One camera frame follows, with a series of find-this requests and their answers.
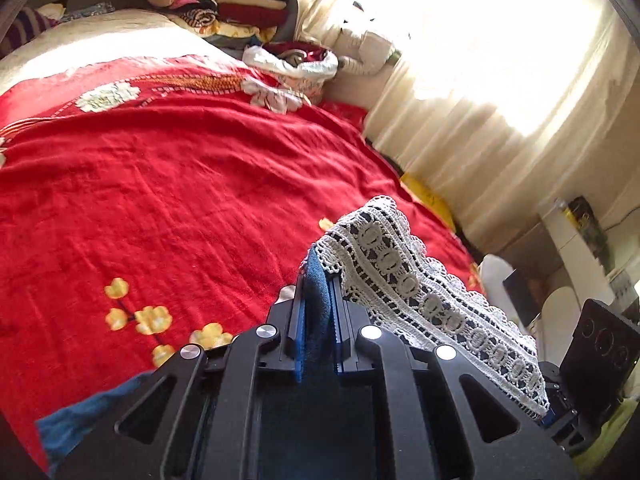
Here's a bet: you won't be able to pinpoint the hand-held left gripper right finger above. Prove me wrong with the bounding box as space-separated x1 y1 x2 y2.
329 274 522 480

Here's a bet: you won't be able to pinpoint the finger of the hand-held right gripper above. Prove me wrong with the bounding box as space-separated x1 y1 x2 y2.
541 399 582 444

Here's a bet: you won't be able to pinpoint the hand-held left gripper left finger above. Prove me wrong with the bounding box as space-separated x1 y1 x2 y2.
114 270 308 480

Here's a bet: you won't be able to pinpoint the blue pants with lace hem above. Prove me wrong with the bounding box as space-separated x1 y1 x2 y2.
35 195 551 480

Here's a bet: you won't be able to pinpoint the green blanket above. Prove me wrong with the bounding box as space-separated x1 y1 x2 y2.
570 395 640 476

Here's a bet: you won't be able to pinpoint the white cabinet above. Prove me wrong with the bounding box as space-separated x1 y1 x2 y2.
539 199 617 293

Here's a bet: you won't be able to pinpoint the white rounded chair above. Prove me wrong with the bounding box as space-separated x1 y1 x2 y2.
479 254 587 343

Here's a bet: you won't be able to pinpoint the yellow package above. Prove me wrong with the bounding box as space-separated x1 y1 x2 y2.
399 172 457 232

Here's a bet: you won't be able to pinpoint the red floral blanket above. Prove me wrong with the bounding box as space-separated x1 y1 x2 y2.
0 54 485 476

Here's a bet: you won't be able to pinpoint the floral pink cloth bundle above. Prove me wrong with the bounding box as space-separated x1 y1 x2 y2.
247 76 327 113

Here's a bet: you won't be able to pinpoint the white bag of clothes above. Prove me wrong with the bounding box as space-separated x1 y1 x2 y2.
243 42 342 82

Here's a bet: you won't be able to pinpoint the cream curtain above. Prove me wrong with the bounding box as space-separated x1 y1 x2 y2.
294 0 640 253

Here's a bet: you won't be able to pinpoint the stack of folded clothes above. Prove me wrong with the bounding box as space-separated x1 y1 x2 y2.
146 0 302 50

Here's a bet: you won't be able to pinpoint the cream quilt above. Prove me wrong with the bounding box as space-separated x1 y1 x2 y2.
0 9 243 97

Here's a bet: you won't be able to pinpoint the blue patterned cloth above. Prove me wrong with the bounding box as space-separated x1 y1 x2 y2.
64 2 117 17

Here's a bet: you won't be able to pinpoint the purple striped garment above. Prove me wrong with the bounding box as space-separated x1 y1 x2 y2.
0 7 59 59

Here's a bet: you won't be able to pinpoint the white ribbed hose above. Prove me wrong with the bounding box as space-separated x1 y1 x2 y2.
336 30 402 79

